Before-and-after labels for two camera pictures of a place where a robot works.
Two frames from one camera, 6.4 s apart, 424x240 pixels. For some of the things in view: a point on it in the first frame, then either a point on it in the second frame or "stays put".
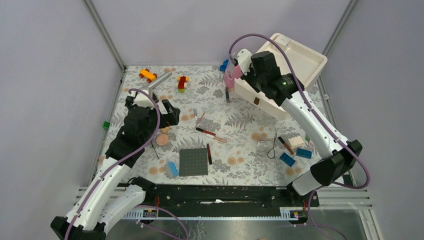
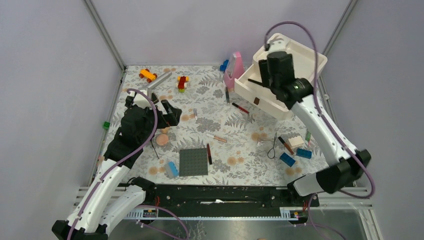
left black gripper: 170,118 stays put
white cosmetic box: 295,141 stays put
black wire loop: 274,152 stays put
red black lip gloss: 206,131 → 240,108
